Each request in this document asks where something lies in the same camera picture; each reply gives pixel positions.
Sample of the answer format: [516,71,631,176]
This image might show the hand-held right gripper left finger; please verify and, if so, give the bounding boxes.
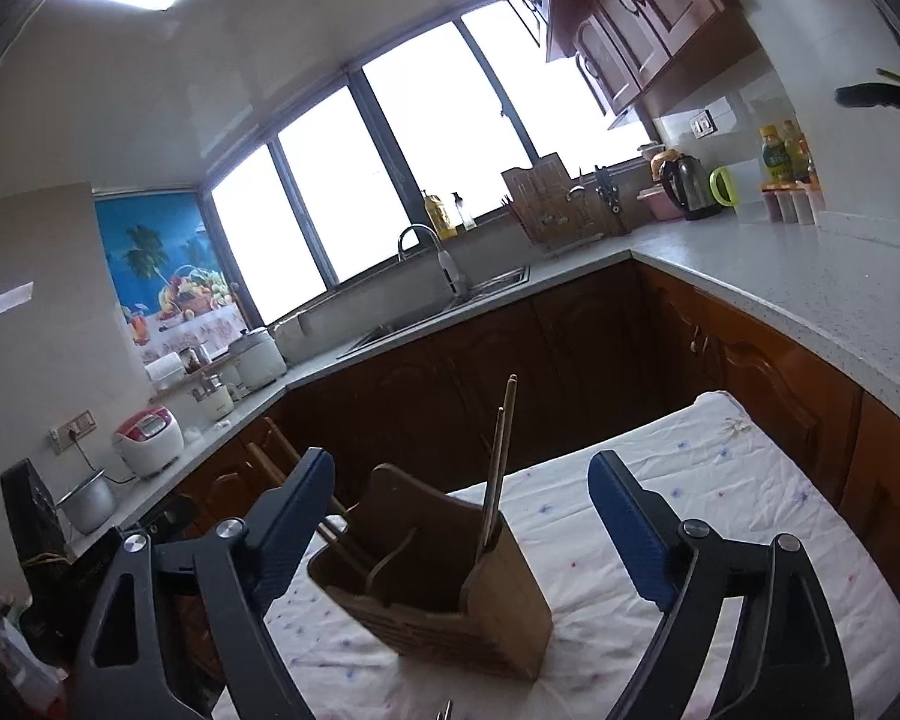
[71,447,336,720]

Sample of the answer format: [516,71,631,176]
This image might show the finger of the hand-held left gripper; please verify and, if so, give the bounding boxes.
[144,493,198,541]

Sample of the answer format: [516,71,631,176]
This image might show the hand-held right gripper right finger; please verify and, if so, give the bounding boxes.
[587,450,848,720]

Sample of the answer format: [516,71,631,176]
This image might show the pair of wooden chopsticks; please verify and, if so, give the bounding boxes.
[484,373,518,545]

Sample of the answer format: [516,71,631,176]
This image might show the wooden utensil holder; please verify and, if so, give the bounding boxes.
[307,463,554,683]

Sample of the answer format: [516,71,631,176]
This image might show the metal cooker pot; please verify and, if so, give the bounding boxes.
[56,469,117,535]

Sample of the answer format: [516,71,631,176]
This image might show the red and white rice cooker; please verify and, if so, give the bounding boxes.
[112,405,177,479]

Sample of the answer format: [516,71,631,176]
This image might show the white floral tablecloth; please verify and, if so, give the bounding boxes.
[210,390,900,720]

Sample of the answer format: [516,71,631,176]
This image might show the small white appliance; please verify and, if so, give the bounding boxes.
[191,375,235,422]

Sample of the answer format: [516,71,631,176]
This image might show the white paper towel roll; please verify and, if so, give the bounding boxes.
[145,352,188,391]

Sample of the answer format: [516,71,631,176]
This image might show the wooden lower cabinets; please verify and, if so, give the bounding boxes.
[165,259,900,563]

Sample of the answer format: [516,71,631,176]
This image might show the wooden cabinets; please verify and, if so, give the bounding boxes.
[165,259,900,563]
[469,0,758,117]

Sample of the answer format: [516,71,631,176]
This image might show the steel kitchen sink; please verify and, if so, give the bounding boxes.
[337,264,532,359]

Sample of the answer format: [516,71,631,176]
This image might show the chrome kitchen faucet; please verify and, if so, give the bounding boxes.
[397,223,470,301]

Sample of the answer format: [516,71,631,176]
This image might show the grey kitchen countertop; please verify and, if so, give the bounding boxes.
[67,206,900,541]

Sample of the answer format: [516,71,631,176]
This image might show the pink container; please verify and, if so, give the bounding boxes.
[637,186,680,222]

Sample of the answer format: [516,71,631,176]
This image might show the knife block with knives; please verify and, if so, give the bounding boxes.
[594,165,632,235]

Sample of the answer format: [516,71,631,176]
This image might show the yellow oil bottle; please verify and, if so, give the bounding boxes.
[422,190,457,239]

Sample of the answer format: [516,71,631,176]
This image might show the wooden cutting board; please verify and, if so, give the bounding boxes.
[501,152,608,243]

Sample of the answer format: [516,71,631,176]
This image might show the steel electric kettle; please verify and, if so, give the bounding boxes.
[658,154,723,221]

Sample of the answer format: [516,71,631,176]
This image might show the green cup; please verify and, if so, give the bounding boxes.
[709,165,740,207]

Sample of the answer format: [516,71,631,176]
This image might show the spice jar set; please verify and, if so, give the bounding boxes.
[761,180,826,227]

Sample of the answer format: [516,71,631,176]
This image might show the large kitchen window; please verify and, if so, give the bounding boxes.
[206,0,653,327]

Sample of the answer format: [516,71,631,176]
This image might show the yellow bottle green label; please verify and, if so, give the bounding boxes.
[757,124,794,185]

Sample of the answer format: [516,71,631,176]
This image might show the orange sauce bottle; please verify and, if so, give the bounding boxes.
[784,118,812,182]

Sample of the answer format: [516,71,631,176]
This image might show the black wok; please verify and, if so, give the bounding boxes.
[835,67,900,121]

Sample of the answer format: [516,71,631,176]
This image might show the wooden upper cabinets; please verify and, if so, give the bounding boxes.
[469,0,758,117]

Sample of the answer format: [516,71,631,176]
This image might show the wall power outlet strip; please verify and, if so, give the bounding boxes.
[49,409,97,455]

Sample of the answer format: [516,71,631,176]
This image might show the fruit and palm wall poster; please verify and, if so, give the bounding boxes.
[94,191,241,346]

